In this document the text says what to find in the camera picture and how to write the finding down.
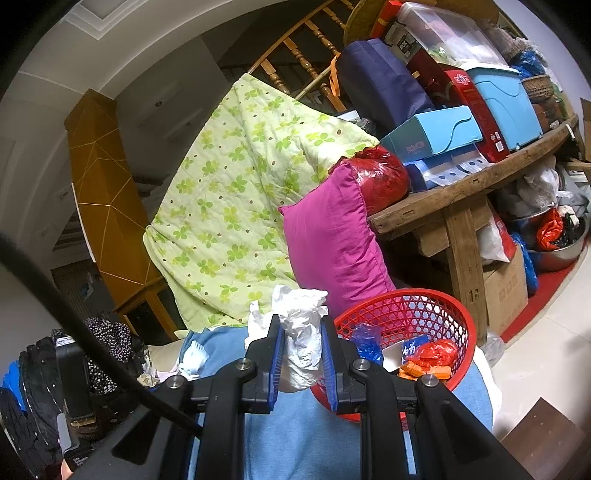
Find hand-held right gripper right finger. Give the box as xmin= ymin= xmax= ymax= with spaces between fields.
xmin=320 ymin=316 xmax=534 ymax=480

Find orange red plastic bag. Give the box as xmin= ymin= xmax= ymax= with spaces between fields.
xmin=536 ymin=208 xmax=565 ymax=252

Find pile of black clothes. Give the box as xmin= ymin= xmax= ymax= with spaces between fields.
xmin=0 ymin=336 xmax=93 ymax=477

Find clear plastic bag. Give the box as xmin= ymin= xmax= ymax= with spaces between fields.
xmin=480 ymin=330 xmax=507 ymax=368

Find clear plastic storage box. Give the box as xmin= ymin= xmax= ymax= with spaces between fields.
xmin=394 ymin=2 xmax=509 ymax=68

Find light blue cardboard box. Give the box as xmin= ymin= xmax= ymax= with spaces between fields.
xmin=379 ymin=105 xmax=485 ymax=163

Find red gift box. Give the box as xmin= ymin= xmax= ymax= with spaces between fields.
xmin=406 ymin=48 xmax=511 ymax=164

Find black cable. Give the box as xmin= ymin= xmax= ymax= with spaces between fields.
xmin=0 ymin=234 xmax=205 ymax=437

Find wooden stair railing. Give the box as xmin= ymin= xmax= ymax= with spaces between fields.
xmin=247 ymin=0 xmax=365 ymax=114

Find magenta pillow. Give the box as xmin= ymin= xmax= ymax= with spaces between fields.
xmin=278 ymin=159 xmax=398 ymax=319

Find red plastic mesh basket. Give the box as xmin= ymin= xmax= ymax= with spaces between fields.
xmin=310 ymin=288 xmax=477 ymax=423

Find white face mask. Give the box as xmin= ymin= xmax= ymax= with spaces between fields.
xmin=178 ymin=339 xmax=208 ymax=380

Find green clover print quilt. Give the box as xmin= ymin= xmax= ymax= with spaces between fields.
xmin=144 ymin=74 xmax=382 ymax=329

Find round woven tray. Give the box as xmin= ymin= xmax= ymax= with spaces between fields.
xmin=344 ymin=0 xmax=393 ymax=45

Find black white speckled garment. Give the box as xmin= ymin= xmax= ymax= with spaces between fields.
xmin=85 ymin=316 xmax=145 ymax=396

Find dark brown wooden board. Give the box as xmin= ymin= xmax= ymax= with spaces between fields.
xmin=501 ymin=397 xmax=591 ymax=480

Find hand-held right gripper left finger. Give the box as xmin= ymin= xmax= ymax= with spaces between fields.
xmin=81 ymin=314 xmax=286 ymax=480

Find steel basin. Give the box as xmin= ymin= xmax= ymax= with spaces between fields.
xmin=517 ymin=210 xmax=587 ymax=274

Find orange strap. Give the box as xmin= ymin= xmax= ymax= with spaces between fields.
xmin=329 ymin=53 xmax=343 ymax=99

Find brown cardboard box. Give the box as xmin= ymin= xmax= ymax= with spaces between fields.
xmin=482 ymin=249 xmax=529 ymax=337

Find woven basket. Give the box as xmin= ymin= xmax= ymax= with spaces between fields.
xmin=522 ymin=75 xmax=554 ymax=103

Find white red printed sack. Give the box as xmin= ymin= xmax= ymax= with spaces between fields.
xmin=475 ymin=203 xmax=518 ymax=265

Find blue blanket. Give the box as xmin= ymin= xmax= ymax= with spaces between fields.
xmin=185 ymin=325 xmax=495 ymax=480

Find old wooden table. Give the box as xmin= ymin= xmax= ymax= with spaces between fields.
xmin=367 ymin=114 xmax=580 ymax=347

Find small white tissue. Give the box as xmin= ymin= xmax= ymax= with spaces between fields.
xmin=245 ymin=300 xmax=274 ymax=350

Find light blue storage bin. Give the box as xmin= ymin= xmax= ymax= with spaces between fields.
xmin=462 ymin=62 xmax=544 ymax=149

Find long blue plastic bag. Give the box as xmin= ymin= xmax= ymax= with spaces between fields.
xmin=510 ymin=233 xmax=540 ymax=297

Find navy fabric bag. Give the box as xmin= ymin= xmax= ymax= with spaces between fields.
xmin=337 ymin=39 xmax=435 ymax=129

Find red floor mat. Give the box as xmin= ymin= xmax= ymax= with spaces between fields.
xmin=501 ymin=258 xmax=591 ymax=344

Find blue white flat packets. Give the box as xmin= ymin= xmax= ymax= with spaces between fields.
xmin=404 ymin=154 xmax=491 ymax=191

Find white plastic bag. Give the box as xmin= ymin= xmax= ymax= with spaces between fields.
xmin=516 ymin=157 xmax=562 ymax=209

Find yellow wooden cabinet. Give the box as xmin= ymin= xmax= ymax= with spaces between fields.
xmin=65 ymin=90 xmax=186 ymax=340

